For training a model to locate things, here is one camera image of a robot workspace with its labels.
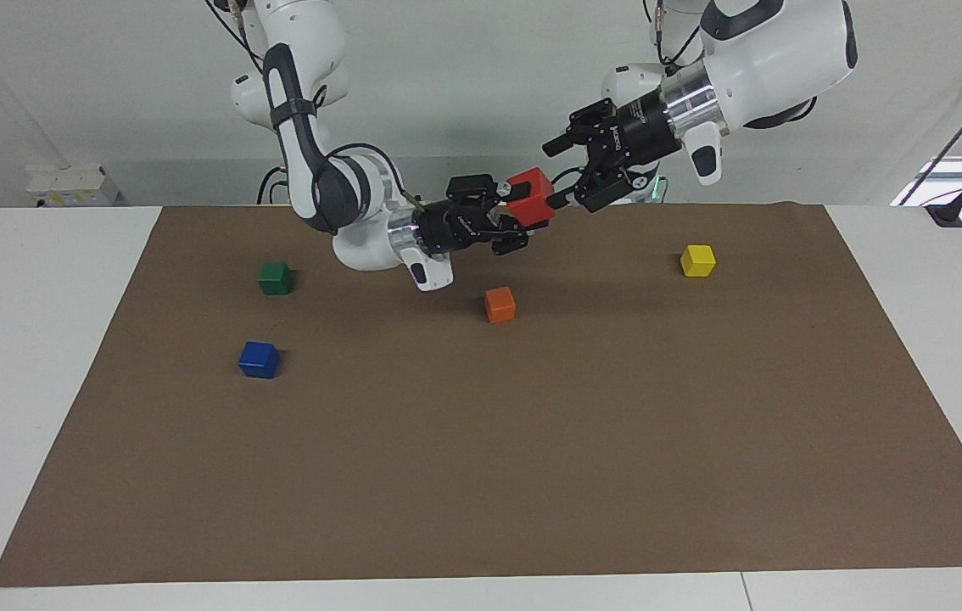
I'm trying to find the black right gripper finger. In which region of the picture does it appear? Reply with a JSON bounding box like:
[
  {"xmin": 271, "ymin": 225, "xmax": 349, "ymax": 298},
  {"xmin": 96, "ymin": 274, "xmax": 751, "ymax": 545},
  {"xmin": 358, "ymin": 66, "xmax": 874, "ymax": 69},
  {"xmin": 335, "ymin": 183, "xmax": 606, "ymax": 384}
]
[
  {"xmin": 481, "ymin": 221, "xmax": 532, "ymax": 257},
  {"xmin": 446, "ymin": 174, "xmax": 510, "ymax": 210}
]

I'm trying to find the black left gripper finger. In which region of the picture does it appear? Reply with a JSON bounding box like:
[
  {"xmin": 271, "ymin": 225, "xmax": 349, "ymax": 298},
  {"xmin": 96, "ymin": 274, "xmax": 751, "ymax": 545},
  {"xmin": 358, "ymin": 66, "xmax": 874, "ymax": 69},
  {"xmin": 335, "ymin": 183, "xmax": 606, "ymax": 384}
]
[
  {"xmin": 543, "ymin": 99, "xmax": 619, "ymax": 159},
  {"xmin": 547, "ymin": 165, "xmax": 662, "ymax": 214}
]

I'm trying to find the red wooden block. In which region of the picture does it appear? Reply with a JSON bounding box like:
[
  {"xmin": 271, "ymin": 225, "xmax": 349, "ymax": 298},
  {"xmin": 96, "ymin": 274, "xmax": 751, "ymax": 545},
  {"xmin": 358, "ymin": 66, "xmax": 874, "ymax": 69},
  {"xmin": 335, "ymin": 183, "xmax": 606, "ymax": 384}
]
[{"xmin": 505, "ymin": 167, "xmax": 556, "ymax": 228}]

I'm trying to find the orange wooden block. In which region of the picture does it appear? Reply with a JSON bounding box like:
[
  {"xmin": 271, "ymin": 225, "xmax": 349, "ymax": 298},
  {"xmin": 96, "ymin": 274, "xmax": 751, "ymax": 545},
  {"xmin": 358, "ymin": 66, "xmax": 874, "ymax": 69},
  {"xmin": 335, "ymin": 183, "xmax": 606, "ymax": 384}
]
[{"xmin": 484, "ymin": 287, "xmax": 517, "ymax": 324}]

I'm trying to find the yellow wooden block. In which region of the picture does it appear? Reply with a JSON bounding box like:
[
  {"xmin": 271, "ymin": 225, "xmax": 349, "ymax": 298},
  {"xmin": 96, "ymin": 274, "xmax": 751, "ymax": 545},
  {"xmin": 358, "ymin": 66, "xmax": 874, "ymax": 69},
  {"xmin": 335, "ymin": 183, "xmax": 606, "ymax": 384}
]
[{"xmin": 680, "ymin": 244, "xmax": 717, "ymax": 278}]

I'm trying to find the green wooden block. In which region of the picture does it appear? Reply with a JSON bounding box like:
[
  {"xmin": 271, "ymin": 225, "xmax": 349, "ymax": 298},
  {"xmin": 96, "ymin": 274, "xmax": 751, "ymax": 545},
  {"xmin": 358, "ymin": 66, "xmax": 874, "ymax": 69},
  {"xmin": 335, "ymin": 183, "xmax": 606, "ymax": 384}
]
[{"xmin": 258, "ymin": 261, "xmax": 294, "ymax": 296}]

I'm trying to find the blue wooden block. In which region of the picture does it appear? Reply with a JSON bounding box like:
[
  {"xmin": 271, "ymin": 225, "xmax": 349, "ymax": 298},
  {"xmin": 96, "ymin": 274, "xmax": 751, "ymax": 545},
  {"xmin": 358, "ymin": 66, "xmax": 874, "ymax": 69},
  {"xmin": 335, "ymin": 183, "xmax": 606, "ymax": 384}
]
[{"xmin": 238, "ymin": 341, "xmax": 281, "ymax": 379}]

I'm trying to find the brown table mat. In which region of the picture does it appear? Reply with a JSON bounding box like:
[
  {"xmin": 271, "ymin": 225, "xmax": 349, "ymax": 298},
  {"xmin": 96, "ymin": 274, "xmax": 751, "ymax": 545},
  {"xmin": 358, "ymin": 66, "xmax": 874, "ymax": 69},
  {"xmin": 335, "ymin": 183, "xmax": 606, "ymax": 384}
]
[{"xmin": 0, "ymin": 202, "xmax": 962, "ymax": 588}]

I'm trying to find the white power strip box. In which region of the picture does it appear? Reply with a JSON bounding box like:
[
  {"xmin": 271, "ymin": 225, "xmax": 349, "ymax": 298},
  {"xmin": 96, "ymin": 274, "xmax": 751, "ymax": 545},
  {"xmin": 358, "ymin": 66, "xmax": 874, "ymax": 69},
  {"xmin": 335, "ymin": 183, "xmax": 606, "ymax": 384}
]
[{"xmin": 25, "ymin": 164, "xmax": 121, "ymax": 208}]

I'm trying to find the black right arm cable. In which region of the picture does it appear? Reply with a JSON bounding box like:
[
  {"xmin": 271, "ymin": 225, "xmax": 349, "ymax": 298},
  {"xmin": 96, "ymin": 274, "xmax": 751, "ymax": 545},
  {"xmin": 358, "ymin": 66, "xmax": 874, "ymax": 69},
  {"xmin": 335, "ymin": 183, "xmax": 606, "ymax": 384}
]
[{"xmin": 324, "ymin": 143, "xmax": 428, "ymax": 215}]

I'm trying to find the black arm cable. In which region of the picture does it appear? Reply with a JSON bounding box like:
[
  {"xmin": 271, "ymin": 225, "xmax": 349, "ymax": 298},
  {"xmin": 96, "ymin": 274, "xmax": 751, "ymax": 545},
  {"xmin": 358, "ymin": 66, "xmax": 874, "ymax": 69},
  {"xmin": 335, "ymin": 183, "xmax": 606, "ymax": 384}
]
[
  {"xmin": 324, "ymin": 143, "xmax": 428, "ymax": 215},
  {"xmin": 644, "ymin": 0, "xmax": 707, "ymax": 70}
]

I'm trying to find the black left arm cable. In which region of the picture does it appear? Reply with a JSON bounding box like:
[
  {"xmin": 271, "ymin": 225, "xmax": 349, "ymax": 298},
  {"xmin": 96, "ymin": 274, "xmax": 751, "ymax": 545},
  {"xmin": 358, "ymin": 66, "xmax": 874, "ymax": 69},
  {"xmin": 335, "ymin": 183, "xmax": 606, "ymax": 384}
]
[{"xmin": 644, "ymin": 0, "xmax": 707, "ymax": 70}]

